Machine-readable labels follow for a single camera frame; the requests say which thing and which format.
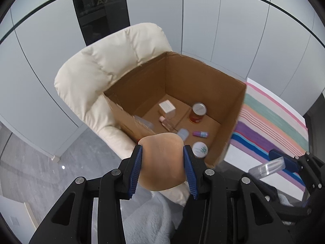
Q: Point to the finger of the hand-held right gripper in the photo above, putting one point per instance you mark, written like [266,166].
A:
[292,164]

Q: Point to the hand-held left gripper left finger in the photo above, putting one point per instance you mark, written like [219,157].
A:
[135,172]

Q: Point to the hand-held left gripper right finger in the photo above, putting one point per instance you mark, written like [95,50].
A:
[190,172]

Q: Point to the white round tin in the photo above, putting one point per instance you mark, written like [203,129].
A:
[200,149]

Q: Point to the clear plastic case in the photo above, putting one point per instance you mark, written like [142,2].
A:
[266,167]

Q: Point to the small purple bottle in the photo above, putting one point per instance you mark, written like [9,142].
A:
[199,134]

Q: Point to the red metal can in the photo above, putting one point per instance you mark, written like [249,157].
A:
[196,115]

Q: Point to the small beige carton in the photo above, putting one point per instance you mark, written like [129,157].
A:
[166,106]

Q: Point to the brown cardboard box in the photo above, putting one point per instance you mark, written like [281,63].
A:
[193,81]

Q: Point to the striped colourful cloth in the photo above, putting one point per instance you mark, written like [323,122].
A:
[266,122]

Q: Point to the grey fluffy blanket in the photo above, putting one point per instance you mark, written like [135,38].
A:
[147,221]

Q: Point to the cream padded armchair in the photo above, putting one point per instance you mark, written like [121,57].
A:
[101,63]

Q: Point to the black glass oven panel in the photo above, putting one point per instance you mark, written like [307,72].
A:
[101,17]

